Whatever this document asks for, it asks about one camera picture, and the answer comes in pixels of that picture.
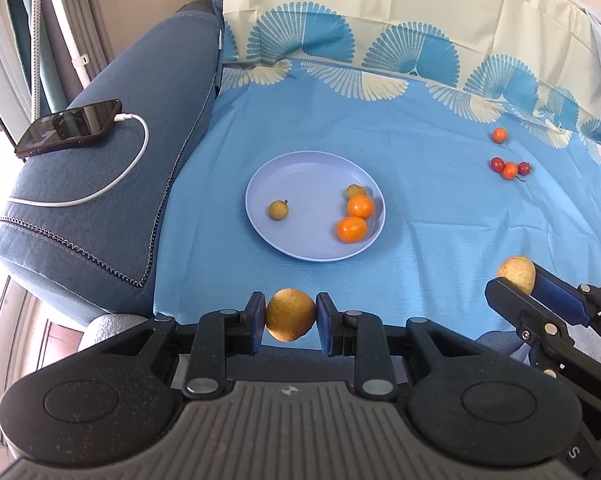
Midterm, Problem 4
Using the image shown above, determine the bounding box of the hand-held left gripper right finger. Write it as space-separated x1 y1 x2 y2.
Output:
315 292 486 400

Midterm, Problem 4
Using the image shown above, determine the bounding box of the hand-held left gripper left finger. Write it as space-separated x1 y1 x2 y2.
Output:
88 291 267 400

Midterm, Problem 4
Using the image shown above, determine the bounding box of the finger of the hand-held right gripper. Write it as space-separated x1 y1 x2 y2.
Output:
533 260 601 326
485 276 581 381

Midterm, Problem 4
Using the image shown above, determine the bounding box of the pale blue round plate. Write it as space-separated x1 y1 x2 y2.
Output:
245 151 386 262

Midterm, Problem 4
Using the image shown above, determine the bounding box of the pale blue cloth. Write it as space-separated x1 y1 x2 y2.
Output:
473 330 531 366

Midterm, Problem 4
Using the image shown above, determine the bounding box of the blue and cream printed sheet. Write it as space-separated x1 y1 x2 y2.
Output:
153 0 601 351

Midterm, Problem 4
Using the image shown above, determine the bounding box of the grey fuzzy cloth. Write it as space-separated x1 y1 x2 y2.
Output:
78 312 156 353

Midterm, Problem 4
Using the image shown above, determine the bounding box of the blue sofa armrest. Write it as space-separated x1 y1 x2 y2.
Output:
0 0 226 328

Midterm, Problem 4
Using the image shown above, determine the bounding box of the black smartphone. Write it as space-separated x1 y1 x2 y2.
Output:
14 100 124 160

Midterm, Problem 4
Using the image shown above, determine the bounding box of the teal curtain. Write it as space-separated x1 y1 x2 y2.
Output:
3 0 84 116

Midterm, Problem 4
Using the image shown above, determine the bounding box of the grey curtain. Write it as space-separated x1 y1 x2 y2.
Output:
55 0 116 76

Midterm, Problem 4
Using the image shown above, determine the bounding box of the white charging cable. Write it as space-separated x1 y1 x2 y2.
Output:
8 112 150 207

